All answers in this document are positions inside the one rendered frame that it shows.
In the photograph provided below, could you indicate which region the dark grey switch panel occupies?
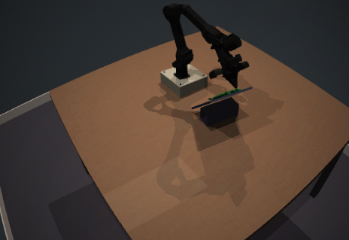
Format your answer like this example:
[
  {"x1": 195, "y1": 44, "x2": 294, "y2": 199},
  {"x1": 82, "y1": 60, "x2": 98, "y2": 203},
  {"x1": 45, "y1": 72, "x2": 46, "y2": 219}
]
[{"x1": 192, "y1": 87, "x2": 253, "y2": 126}]

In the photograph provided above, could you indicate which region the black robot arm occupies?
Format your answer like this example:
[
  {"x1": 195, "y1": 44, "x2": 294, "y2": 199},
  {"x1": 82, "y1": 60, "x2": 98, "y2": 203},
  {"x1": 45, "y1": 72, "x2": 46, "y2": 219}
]
[{"x1": 162, "y1": 3, "x2": 242, "y2": 80}]

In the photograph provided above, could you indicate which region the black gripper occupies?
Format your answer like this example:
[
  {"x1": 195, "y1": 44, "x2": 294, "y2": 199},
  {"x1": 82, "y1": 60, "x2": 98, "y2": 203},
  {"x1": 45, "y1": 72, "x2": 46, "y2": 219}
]
[{"x1": 209, "y1": 53, "x2": 249, "y2": 88}]

